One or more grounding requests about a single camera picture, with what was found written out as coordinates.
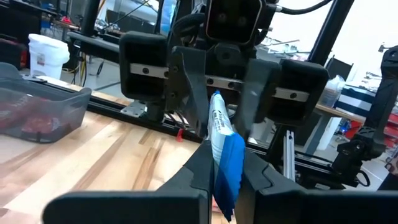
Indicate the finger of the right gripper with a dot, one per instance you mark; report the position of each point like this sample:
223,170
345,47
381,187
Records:
258,93
189,90

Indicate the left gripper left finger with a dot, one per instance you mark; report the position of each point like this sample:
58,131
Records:
124,208

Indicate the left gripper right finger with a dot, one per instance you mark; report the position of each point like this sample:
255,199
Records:
311,208

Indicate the white blue Hershey's bar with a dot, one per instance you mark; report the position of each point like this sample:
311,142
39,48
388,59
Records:
224,140

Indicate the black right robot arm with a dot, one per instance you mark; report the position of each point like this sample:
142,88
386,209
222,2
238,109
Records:
189,26

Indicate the red tag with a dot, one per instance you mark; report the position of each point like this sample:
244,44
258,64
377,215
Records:
179,135

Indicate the grey plastic bin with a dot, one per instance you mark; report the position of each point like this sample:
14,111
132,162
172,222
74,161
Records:
62,102

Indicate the white plastic bucket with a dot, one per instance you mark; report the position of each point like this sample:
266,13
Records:
48,56

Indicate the black jointed stand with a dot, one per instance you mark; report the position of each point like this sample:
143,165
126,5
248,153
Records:
373,130

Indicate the black white striped box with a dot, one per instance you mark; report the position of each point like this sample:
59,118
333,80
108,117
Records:
357,99

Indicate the silver angle bracket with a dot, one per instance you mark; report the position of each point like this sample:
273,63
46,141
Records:
133,109

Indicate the white aluminium extrusion post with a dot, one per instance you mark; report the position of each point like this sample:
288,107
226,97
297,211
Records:
289,155

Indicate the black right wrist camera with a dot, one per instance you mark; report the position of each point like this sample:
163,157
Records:
233,20

